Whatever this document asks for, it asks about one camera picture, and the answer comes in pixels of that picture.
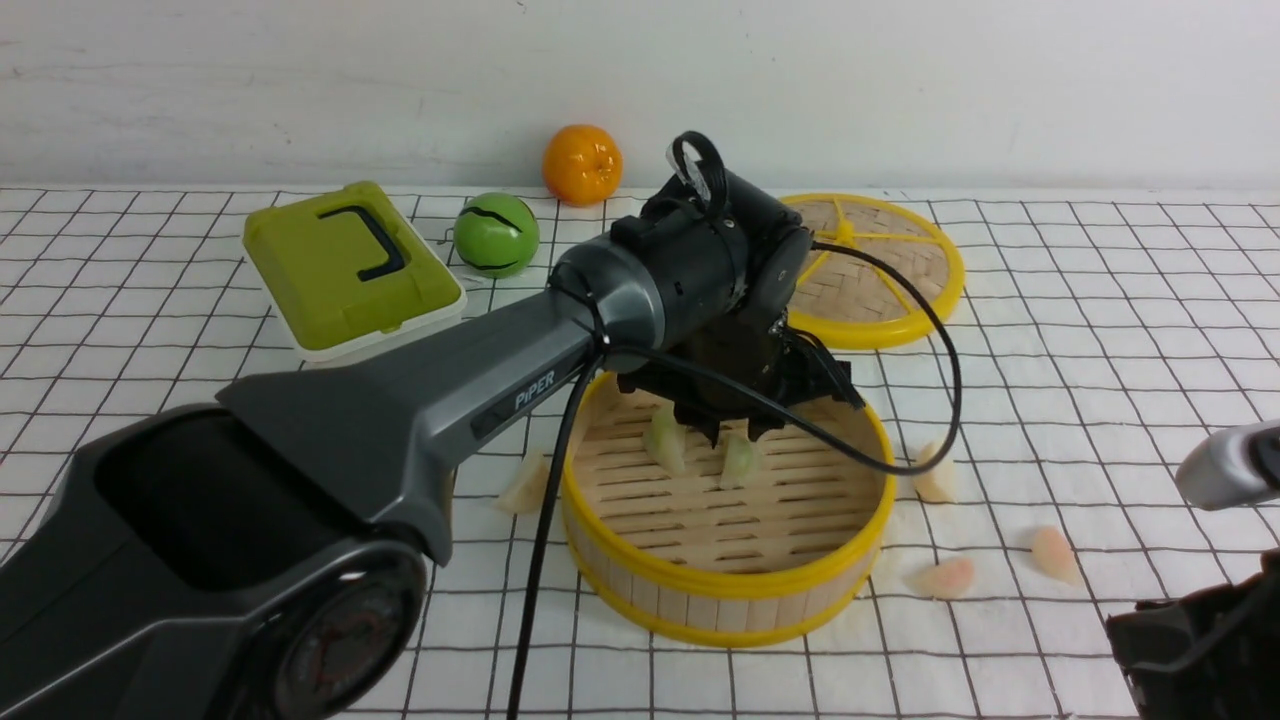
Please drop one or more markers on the pink dumpling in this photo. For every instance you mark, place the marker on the pink dumpling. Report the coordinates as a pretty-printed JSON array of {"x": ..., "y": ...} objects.
[
  {"x": 947, "y": 580},
  {"x": 1054, "y": 557}
]

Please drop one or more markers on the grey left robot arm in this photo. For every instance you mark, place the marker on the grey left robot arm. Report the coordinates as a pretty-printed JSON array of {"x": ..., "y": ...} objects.
[{"x": 264, "y": 557}]

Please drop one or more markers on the white black grid tablecloth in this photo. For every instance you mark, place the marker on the white black grid tablecloth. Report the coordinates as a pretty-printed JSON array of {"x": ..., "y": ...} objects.
[{"x": 1103, "y": 336}]

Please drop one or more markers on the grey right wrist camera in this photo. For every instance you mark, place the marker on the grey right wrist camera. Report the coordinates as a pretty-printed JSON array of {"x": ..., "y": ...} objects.
[{"x": 1234, "y": 467}]

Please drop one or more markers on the green lid white box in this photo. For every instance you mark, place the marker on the green lid white box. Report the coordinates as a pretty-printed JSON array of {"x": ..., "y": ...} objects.
[{"x": 349, "y": 275}]

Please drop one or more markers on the woven bamboo steamer lid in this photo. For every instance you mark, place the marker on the woven bamboo steamer lid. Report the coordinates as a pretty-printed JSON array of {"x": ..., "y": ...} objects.
[{"x": 867, "y": 301}]

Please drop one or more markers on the white dumpling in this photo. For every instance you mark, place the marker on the white dumpling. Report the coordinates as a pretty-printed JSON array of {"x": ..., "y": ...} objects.
[
  {"x": 526, "y": 490},
  {"x": 938, "y": 484}
]

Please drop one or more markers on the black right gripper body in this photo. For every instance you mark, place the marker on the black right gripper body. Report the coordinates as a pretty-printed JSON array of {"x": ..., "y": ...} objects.
[{"x": 1213, "y": 654}]

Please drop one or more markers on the toy orange fruit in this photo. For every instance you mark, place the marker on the toy orange fruit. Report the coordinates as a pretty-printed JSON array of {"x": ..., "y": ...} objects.
[{"x": 582, "y": 165}]

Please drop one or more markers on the bamboo steamer tray yellow rim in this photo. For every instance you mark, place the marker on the bamboo steamer tray yellow rim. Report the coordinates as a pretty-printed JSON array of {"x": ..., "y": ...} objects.
[{"x": 705, "y": 564}]

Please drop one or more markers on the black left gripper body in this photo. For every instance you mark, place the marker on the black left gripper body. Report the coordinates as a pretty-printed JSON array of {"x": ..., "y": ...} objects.
[{"x": 725, "y": 280}]

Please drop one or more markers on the green toy ball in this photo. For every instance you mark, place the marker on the green toy ball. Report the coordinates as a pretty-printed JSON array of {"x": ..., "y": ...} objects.
[{"x": 496, "y": 234}]

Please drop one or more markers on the pale green dumpling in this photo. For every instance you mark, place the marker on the pale green dumpling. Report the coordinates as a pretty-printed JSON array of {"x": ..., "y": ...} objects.
[
  {"x": 742, "y": 461},
  {"x": 665, "y": 441}
]

